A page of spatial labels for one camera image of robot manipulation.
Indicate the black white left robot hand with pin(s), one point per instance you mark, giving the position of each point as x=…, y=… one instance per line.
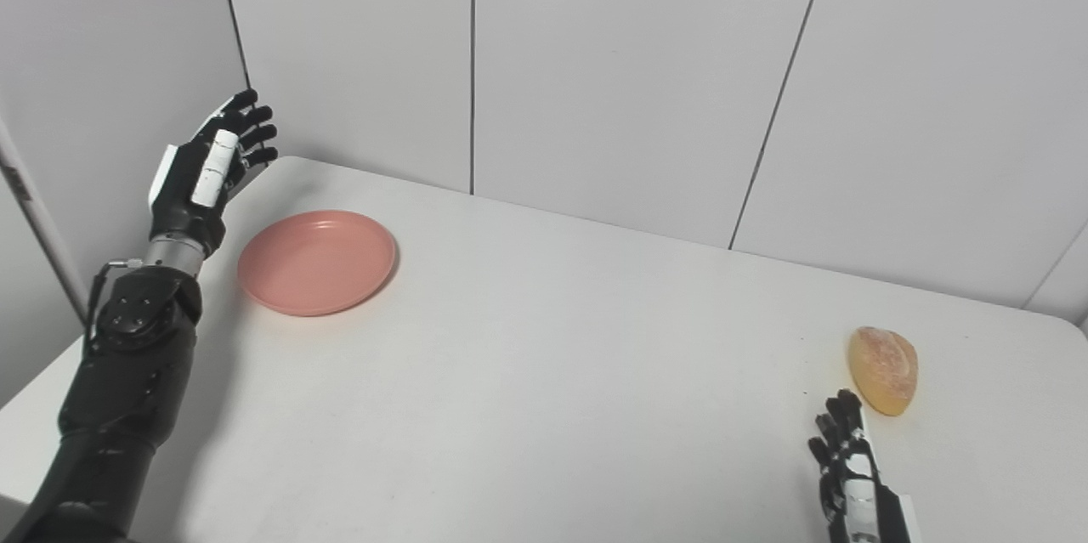
x=200, y=186

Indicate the golden bread roll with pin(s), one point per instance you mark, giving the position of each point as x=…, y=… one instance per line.
x=884, y=369

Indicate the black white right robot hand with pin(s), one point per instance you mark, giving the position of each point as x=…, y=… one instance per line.
x=858, y=492

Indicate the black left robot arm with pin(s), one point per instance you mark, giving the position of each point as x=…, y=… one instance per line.
x=119, y=390

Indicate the pink round plate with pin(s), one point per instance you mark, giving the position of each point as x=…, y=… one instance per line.
x=316, y=263

